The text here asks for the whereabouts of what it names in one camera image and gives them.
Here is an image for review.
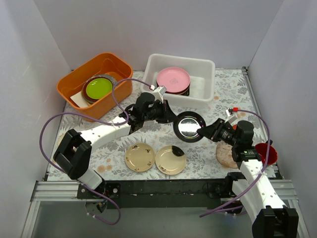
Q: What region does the pink speckled glass plate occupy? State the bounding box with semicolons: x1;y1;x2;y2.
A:
216;142;238;169

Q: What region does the lime green plate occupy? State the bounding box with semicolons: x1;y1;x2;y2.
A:
86;78;113;100

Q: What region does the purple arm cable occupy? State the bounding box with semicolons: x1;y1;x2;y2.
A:
199;107;271;218
39;78;156;226

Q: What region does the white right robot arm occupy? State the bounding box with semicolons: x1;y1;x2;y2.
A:
197;119;299;238

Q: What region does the white plastic bin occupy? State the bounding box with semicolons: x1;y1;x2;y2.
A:
143;54;215;109

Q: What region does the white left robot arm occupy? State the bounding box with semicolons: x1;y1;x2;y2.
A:
53;93;177;198

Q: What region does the small cream bowl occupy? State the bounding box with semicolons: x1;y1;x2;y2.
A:
57;135;64;147

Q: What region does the cream plate with green patch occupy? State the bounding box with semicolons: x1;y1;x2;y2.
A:
155;145;187;175

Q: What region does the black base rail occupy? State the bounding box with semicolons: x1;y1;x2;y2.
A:
77;172;243;209

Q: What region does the cream floral plate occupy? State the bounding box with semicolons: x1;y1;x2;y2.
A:
125;143;156;173

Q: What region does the white square plate in bin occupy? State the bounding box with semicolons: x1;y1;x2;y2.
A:
70;92;90;108

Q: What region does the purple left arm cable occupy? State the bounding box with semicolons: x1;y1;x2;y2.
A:
39;78;156;226

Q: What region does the black floral rectangular plate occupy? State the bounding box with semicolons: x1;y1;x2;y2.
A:
163;84;191;96

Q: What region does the black round plate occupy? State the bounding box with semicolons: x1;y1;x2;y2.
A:
173;111;206;143

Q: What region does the orange plastic bin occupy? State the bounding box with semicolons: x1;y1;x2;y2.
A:
56;53;133;119

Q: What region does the floral table mat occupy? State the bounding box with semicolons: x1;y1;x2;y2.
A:
47;68;269;181

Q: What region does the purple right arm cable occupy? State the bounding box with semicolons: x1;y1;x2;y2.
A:
199;107;271;218

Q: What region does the black skull mug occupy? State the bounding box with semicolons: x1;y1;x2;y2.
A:
255;143;278;166

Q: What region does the red rimmed grey plate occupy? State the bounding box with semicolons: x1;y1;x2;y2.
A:
163;84;191;96

